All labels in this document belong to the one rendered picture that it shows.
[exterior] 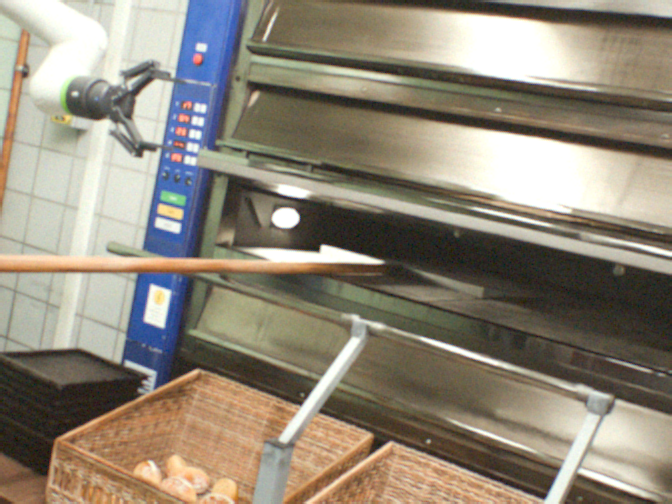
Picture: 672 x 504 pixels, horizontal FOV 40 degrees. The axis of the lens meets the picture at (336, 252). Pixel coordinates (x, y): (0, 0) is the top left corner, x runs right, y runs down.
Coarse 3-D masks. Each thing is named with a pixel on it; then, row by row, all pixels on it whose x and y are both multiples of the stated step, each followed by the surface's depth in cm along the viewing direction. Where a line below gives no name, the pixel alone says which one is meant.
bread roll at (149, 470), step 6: (144, 462) 230; (150, 462) 231; (138, 468) 229; (144, 468) 228; (150, 468) 228; (156, 468) 229; (138, 474) 228; (144, 474) 227; (150, 474) 227; (156, 474) 227; (150, 480) 226; (156, 480) 227
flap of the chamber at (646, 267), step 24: (216, 168) 232; (240, 168) 228; (288, 192) 237; (312, 192) 217; (336, 192) 213; (360, 192) 210; (384, 216) 226; (408, 216) 208; (432, 216) 200; (456, 216) 197; (504, 240) 200; (528, 240) 188; (552, 240) 186; (576, 240) 184; (600, 264) 192; (624, 264) 179; (648, 264) 176
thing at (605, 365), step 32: (224, 256) 248; (256, 256) 245; (320, 288) 232; (352, 288) 227; (416, 320) 218; (448, 320) 213; (480, 320) 211; (544, 352) 201; (576, 352) 198; (640, 384) 190
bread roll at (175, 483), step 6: (168, 480) 223; (174, 480) 222; (180, 480) 223; (168, 486) 222; (174, 486) 221; (180, 486) 221; (186, 486) 222; (192, 486) 223; (180, 492) 221; (186, 492) 221; (192, 492) 222; (192, 498) 221
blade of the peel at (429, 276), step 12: (324, 252) 286; (336, 252) 284; (348, 252) 281; (408, 264) 308; (408, 276) 271; (420, 276) 269; (432, 276) 267; (444, 276) 293; (456, 276) 299; (456, 288) 263; (468, 288) 261; (480, 288) 259; (492, 288) 287
